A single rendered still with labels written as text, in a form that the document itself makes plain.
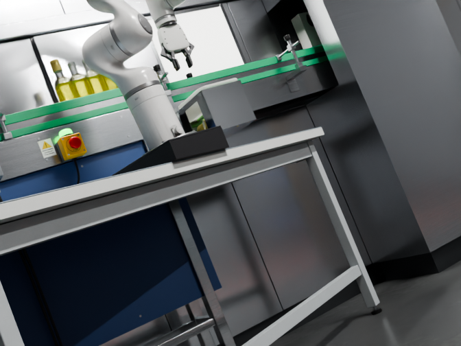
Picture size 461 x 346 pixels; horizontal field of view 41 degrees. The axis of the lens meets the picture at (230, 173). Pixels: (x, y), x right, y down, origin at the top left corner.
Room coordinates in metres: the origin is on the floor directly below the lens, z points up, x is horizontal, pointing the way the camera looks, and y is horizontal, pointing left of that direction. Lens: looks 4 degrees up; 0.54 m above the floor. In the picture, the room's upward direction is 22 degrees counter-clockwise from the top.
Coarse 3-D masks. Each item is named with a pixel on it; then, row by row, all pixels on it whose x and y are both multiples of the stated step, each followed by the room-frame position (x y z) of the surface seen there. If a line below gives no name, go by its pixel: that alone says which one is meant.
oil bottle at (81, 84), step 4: (72, 76) 2.22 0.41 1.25; (76, 76) 2.23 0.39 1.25; (80, 76) 2.23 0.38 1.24; (84, 76) 2.24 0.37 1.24; (72, 80) 2.22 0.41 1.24; (76, 80) 2.22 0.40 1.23; (80, 80) 2.23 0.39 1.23; (84, 80) 2.24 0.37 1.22; (76, 84) 2.22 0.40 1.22; (80, 84) 2.23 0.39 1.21; (84, 84) 2.23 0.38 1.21; (88, 84) 2.24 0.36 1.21; (76, 88) 2.22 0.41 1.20; (80, 88) 2.22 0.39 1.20; (84, 88) 2.23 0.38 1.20; (88, 88) 2.24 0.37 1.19; (76, 92) 2.22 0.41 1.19; (80, 92) 2.22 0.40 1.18; (84, 92) 2.23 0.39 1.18; (88, 92) 2.24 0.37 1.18; (80, 96) 2.22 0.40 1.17
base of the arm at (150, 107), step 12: (156, 84) 1.80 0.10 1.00; (132, 96) 1.79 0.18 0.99; (144, 96) 1.78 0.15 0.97; (156, 96) 1.79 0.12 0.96; (132, 108) 1.80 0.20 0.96; (144, 108) 1.78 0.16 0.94; (156, 108) 1.78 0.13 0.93; (168, 108) 1.81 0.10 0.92; (144, 120) 1.79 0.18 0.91; (156, 120) 1.78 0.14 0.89; (168, 120) 1.79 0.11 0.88; (144, 132) 1.80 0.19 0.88; (156, 132) 1.78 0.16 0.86; (168, 132) 1.79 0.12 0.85; (180, 132) 1.78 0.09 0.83; (192, 132) 1.80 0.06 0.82; (156, 144) 1.79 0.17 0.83
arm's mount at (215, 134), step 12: (204, 132) 1.80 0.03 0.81; (216, 132) 1.85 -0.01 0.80; (168, 144) 1.67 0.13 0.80; (180, 144) 1.70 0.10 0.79; (192, 144) 1.74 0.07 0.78; (204, 144) 1.78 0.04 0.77; (216, 144) 1.83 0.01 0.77; (144, 156) 1.73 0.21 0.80; (156, 156) 1.70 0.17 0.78; (168, 156) 1.68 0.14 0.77; (180, 156) 1.68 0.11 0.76; (192, 156) 1.73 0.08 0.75; (132, 168) 1.76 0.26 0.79
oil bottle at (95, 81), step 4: (88, 72) 2.25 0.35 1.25; (92, 72) 2.26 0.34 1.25; (96, 72) 2.26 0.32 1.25; (88, 76) 2.25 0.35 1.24; (92, 76) 2.25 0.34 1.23; (96, 76) 2.26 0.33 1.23; (100, 76) 2.27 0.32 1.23; (88, 80) 2.25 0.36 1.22; (92, 80) 2.25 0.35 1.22; (96, 80) 2.26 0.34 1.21; (100, 80) 2.26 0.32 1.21; (92, 84) 2.25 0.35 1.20; (96, 84) 2.25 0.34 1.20; (100, 84) 2.26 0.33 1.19; (104, 84) 2.27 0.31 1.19; (92, 88) 2.25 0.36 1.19; (96, 88) 2.25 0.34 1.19; (100, 88) 2.26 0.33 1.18; (104, 88) 2.27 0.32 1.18; (92, 92) 2.25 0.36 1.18; (96, 92) 2.25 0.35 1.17; (100, 92) 2.26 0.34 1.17
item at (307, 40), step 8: (296, 16) 2.96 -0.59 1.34; (304, 16) 2.96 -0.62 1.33; (296, 24) 2.98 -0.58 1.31; (304, 24) 2.95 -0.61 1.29; (296, 32) 3.00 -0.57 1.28; (304, 32) 2.96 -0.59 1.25; (312, 32) 2.96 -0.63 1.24; (304, 40) 2.97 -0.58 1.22; (312, 40) 2.95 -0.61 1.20; (304, 48) 2.99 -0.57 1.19
